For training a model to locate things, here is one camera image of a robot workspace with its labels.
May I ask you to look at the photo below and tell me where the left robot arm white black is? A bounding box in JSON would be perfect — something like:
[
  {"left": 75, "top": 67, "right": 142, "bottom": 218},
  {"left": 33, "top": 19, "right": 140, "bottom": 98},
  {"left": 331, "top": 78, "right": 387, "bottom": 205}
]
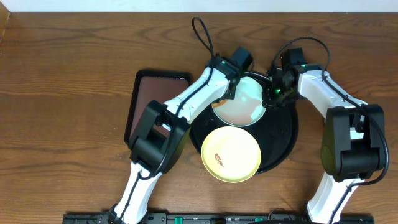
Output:
[{"left": 108, "top": 57, "right": 251, "bottom": 223}]

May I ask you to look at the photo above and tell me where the black rectangular tray brown liquid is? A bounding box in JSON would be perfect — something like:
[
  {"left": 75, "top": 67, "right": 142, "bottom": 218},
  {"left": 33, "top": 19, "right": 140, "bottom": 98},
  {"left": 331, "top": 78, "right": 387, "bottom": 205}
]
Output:
[{"left": 124, "top": 69, "right": 193, "bottom": 144}]

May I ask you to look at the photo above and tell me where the round black serving tray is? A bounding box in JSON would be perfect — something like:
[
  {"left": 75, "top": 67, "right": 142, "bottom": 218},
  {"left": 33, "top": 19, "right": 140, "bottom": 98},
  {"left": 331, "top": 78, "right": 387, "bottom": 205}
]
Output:
[{"left": 190, "top": 72, "right": 299, "bottom": 174}]

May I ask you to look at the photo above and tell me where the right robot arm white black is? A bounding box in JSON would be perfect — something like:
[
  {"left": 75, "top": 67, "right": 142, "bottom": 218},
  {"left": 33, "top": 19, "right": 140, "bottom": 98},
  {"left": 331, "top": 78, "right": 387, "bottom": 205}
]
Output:
[{"left": 266, "top": 61, "right": 389, "bottom": 223}]

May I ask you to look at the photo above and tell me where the mint green plate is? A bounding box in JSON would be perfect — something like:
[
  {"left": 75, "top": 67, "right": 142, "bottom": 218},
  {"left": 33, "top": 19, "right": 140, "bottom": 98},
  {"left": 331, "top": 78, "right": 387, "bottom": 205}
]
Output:
[{"left": 211, "top": 77, "right": 266, "bottom": 127}]

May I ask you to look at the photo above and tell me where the orange green scrub sponge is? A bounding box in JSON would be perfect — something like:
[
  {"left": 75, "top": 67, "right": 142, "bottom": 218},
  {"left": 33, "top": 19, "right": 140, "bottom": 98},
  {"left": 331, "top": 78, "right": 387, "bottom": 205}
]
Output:
[{"left": 218, "top": 99, "right": 227, "bottom": 106}]

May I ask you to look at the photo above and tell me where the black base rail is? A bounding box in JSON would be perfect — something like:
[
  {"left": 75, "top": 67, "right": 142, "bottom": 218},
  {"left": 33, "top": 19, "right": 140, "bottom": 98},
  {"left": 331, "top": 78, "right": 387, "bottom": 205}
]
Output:
[{"left": 62, "top": 212, "right": 374, "bottom": 224}]

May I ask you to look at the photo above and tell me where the yellow plate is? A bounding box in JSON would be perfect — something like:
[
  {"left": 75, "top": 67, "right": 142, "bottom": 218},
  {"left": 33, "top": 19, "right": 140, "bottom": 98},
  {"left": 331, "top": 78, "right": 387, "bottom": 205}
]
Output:
[{"left": 201, "top": 126, "right": 261, "bottom": 183}]

